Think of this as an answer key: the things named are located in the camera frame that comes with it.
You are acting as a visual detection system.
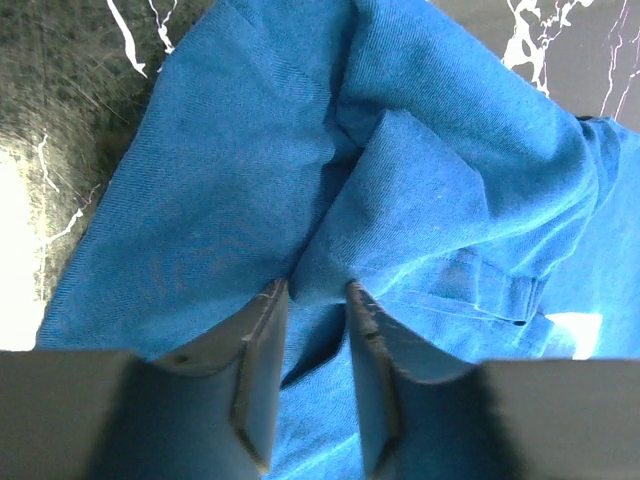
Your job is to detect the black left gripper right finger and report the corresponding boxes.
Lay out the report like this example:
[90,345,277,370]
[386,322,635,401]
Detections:
[346,283,639,479]

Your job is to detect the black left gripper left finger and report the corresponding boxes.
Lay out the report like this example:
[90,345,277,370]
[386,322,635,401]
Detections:
[1,280,288,479]

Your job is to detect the blue printed t shirt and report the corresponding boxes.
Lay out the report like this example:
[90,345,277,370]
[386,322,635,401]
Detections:
[36,1,639,479]

